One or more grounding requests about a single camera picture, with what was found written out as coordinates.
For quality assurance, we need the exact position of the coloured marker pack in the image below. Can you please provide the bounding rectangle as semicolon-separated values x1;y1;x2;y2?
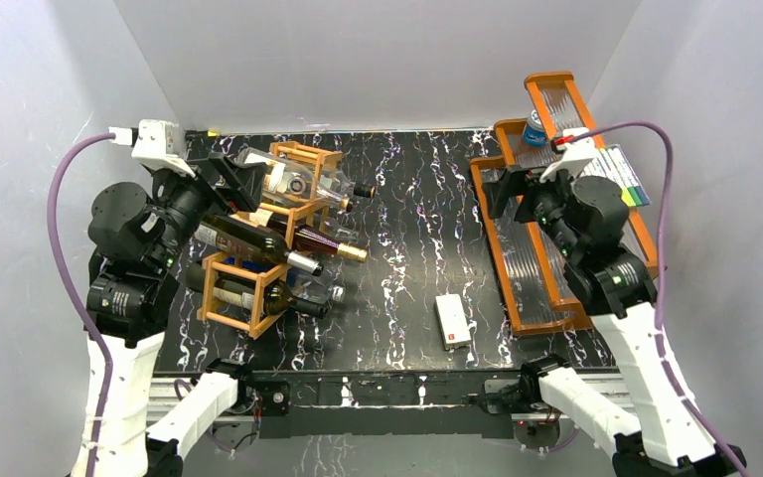
583;144;651;208

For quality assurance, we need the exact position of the dark green silver-cap wine bottle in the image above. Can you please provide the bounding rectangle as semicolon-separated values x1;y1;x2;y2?
194;215;324;275

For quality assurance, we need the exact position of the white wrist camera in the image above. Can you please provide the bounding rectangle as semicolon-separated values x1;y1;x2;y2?
538;127;599;183
108;119;195;177

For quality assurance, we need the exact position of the blue-label can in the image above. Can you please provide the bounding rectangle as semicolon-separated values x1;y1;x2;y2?
523;109;547;147

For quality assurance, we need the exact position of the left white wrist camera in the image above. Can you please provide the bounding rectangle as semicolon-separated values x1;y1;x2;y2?
108;119;195;177

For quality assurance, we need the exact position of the clear black-cap bottle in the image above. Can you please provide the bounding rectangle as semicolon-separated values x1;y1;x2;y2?
320;168;377;199

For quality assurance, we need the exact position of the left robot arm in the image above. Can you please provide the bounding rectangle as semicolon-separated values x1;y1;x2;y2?
73;153;265;476

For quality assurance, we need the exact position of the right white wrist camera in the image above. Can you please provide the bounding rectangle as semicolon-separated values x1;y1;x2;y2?
538;127;599;183

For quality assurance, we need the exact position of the brown gold-cap wine bottle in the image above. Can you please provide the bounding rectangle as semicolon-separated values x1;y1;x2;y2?
260;214;369;263

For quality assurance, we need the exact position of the wooden wine rack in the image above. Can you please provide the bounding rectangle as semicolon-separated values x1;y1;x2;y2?
187;141;366;339

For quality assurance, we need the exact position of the white rectangular box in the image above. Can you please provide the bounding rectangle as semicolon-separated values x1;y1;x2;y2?
435;294;472;351

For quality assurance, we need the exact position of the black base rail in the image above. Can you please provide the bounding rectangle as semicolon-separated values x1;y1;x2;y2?
147;368;633;455

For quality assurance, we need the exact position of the clear labelled liquor bottle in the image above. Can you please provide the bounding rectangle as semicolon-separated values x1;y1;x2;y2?
234;147;354;212

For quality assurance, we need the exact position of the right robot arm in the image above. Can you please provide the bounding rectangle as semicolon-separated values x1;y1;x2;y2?
482;166;746;476

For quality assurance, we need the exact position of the dark green black-cap wine bottle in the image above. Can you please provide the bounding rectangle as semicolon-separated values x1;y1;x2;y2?
185;261;332;321

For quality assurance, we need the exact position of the orange tiered shelf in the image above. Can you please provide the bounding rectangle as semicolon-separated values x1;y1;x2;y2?
469;72;658;336

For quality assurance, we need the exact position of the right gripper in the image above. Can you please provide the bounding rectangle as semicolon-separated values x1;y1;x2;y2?
479;159;581;259

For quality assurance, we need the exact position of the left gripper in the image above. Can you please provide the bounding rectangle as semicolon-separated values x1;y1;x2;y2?
150;151;265;268

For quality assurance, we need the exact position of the clear square blue-label bottle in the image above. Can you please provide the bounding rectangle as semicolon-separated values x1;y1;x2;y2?
286;268;346;303

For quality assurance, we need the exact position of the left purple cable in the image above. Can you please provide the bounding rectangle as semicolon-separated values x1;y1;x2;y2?
46;131;119;477

